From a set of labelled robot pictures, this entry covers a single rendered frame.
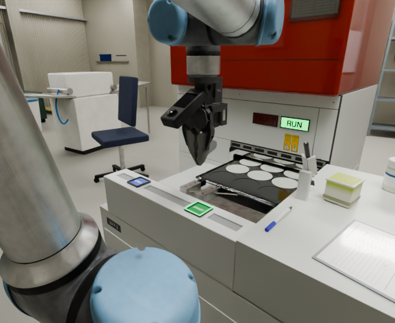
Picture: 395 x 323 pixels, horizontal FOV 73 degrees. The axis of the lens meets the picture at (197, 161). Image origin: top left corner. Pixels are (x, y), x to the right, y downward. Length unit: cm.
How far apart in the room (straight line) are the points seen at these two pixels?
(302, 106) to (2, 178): 101
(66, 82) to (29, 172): 398
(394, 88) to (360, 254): 616
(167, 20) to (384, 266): 59
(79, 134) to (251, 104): 337
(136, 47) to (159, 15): 810
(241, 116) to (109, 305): 106
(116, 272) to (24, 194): 13
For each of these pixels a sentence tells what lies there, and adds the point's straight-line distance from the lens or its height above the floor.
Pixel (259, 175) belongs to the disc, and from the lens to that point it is 111.
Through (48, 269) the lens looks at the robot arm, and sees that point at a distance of 36.
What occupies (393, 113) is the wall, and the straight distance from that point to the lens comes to 677.
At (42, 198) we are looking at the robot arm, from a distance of 31.
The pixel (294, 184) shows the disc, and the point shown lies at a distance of 107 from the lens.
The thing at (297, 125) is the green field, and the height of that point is 110.
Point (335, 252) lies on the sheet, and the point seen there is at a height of 97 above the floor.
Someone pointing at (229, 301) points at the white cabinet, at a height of 78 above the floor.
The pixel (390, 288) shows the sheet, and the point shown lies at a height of 97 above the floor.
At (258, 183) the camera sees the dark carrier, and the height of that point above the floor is 90.
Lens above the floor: 133
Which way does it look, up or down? 20 degrees down
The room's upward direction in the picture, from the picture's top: straight up
